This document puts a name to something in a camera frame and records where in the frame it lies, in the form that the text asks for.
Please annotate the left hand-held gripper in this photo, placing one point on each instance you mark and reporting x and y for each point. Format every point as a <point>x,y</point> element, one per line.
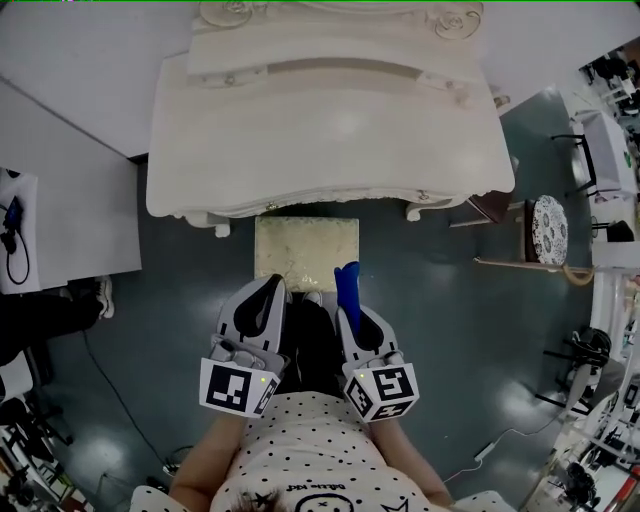
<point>225,385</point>

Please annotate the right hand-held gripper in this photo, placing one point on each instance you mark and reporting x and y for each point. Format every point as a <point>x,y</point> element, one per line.
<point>395,385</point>

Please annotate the blue cloth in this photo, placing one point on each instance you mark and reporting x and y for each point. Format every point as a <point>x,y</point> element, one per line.
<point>347,290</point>

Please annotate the gold patterned cushioned stool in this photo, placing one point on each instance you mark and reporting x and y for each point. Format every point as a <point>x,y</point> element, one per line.
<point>305,250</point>

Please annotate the person's left forearm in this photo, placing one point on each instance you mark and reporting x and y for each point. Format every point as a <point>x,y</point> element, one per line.
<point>210,450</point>

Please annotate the person's right forearm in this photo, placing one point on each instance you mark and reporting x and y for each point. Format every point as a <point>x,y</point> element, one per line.
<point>405,450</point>

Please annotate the white dressing table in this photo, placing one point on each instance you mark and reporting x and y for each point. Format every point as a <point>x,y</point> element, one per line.
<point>325,140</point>

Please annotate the person's left white shoe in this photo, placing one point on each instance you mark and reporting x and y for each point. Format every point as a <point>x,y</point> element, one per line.
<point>288,297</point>

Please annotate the person's white shoe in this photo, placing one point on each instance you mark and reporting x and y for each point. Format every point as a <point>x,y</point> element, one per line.
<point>288,297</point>
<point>312,297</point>

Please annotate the person's black trousers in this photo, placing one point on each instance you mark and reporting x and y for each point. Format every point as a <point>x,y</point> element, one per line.
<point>315,350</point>

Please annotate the person's right white shoe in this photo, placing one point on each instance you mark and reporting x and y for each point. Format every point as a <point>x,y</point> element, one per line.
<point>312,297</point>

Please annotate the person's polka-dot shirt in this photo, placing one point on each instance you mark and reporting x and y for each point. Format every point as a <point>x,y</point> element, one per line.
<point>310,450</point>

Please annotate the dark-seat wooden stool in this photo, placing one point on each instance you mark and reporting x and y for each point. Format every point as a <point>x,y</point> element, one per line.
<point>492,205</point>

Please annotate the wooden chair with patterned cushion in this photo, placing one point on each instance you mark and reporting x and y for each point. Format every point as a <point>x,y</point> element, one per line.
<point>550,230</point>

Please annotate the black office chair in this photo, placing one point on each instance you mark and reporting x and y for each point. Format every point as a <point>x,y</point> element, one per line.
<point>590,370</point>

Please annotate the white side table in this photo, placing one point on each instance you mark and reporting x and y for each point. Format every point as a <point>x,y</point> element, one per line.
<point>31,240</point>

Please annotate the blue device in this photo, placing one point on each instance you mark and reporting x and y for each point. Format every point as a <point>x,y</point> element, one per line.
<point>12,212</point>

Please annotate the table with white tablecloth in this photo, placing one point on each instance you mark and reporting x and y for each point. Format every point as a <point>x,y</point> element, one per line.
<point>605,150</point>

